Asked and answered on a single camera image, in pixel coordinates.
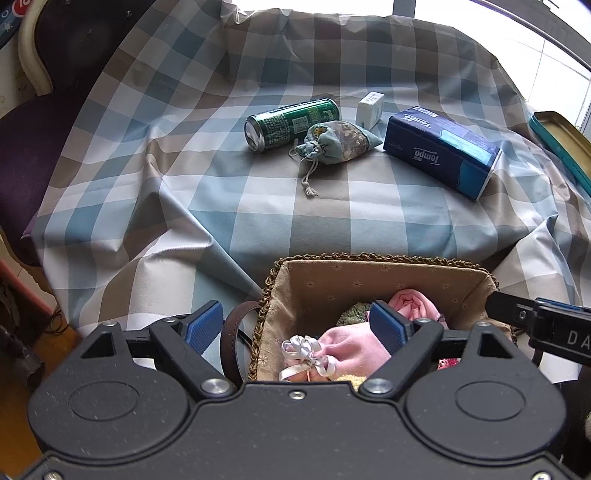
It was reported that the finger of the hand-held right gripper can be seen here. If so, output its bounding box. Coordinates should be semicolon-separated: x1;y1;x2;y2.
486;290;591;331

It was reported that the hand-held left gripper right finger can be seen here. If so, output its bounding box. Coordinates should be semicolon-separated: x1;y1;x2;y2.
359;300;539;400

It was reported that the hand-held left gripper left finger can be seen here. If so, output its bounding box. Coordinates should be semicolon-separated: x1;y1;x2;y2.
81;300;237;400

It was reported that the green crochet ball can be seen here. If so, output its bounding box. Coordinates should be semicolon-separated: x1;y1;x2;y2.
336;301;376;328

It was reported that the salmon pink cloth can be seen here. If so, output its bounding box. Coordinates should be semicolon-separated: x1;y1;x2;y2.
387;288;445;326

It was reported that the pink pouch with white ribbon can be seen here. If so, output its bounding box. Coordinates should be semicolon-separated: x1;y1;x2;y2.
279;323;393;383

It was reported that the woven basket with fabric lining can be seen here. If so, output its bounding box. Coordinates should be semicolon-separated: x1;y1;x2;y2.
221;253;550;382

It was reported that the blue beige checked tablecloth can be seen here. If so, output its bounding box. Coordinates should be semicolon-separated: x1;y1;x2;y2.
21;0;591;342

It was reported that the teal tin tray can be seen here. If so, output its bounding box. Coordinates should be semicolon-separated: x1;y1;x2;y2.
529;111;591;204

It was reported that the dark metal object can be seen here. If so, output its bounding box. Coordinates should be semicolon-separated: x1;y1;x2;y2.
0;318;51;393

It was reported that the blue tissue pack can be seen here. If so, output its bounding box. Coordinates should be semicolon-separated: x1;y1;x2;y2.
383;106;503;201

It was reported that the red pole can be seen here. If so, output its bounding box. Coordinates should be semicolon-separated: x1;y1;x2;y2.
0;258;56;315

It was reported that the small white packet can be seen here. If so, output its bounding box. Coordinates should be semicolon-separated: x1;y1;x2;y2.
357;91;385;125

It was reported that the green drink can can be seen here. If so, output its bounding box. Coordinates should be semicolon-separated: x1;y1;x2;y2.
245;98;340;152

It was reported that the purple upholstered chair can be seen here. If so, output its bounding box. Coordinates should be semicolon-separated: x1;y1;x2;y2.
0;0;153;268

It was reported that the round dartboard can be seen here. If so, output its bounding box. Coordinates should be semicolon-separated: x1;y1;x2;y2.
0;0;35;47

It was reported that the floral drawstring sachet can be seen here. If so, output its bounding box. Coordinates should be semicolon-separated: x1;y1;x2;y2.
289;120;384;198

